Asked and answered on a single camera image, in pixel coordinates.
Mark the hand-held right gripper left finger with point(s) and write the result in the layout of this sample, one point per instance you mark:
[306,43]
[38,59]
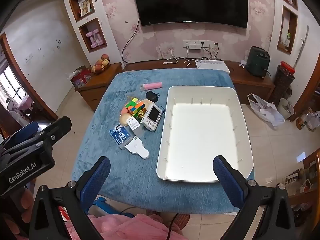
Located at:
[97,180]

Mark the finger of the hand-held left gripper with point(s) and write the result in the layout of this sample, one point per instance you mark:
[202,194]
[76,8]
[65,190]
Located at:
[60,126]
[26,128]

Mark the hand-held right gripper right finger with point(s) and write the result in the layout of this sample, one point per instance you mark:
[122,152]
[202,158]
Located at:
[228,181]

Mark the blue tissue packet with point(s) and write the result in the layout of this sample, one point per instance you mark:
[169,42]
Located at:
[120,135]

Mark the white plastic tray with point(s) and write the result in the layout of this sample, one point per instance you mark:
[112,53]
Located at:
[200,135]

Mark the pink round item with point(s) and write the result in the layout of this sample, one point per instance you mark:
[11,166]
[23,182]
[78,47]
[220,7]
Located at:
[124,111]

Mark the beige plastic item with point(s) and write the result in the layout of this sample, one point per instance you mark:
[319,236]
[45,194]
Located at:
[125,119]

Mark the colourful puzzle cube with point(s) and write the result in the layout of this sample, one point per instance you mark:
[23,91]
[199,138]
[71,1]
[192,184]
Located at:
[135,105]

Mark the white handheld device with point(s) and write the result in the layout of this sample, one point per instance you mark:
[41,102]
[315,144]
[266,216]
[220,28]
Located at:
[153,117]

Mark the black plug charger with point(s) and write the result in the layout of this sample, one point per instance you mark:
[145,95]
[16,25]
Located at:
[152,96]

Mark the person's left hand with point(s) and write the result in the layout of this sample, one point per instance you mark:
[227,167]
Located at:
[27,205]

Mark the blue plastic stool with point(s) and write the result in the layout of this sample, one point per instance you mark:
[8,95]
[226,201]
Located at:
[107,206]

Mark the blue fleece blanket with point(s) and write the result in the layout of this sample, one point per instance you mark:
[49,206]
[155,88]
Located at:
[130,180]

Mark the wooden side cabinet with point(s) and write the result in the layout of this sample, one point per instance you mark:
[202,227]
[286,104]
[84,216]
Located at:
[95,90]

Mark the red tissue box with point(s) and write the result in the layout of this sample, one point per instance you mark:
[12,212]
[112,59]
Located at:
[81,78]

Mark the pink fleece clothing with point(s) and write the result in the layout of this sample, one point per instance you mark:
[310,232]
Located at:
[120,230]

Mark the small white plug adapter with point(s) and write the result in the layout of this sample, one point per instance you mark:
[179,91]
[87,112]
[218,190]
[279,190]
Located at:
[133,123]

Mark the bowl of fruit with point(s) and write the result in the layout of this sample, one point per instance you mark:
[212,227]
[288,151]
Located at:
[101,63]

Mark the wooden low shelf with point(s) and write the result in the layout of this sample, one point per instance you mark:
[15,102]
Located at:
[303,197]

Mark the small yellow item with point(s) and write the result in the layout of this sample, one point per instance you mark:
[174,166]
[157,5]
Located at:
[142,113]

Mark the white plastic bag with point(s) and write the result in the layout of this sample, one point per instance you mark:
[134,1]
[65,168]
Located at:
[265,110]

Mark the pink dumbbell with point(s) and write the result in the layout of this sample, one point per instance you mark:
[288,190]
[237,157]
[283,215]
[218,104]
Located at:
[100,38]
[90,40]

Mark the white bucket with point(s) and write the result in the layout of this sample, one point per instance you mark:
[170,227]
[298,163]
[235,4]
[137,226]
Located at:
[285,108]

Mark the amber jar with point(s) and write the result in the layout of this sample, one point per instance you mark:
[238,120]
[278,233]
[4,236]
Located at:
[301,122]

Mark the wooden TV cabinet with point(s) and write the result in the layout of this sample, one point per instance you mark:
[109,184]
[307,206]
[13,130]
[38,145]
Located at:
[250,85]

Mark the dark wicker basket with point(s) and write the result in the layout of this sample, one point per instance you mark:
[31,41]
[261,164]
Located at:
[281,85]

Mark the white set-top box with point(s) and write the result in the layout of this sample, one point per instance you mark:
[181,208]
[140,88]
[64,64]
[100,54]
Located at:
[212,66]

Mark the framed picture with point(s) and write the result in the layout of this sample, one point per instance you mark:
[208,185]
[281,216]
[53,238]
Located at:
[85,7]

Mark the dark green air fryer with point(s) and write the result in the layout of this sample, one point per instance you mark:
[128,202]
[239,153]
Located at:
[257,60]

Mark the red lid jar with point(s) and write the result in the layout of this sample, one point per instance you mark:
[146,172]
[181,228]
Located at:
[287,68]

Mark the green white bottle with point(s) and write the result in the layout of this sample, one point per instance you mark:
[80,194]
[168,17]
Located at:
[288,38]

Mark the grey long rod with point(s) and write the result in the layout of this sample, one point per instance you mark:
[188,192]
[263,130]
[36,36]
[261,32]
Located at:
[302,45]

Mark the black flat television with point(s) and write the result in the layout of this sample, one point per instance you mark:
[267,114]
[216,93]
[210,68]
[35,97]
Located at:
[190,0]

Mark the wooden door frame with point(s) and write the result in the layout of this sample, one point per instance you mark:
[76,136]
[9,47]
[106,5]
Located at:
[25,80]
[307,87]

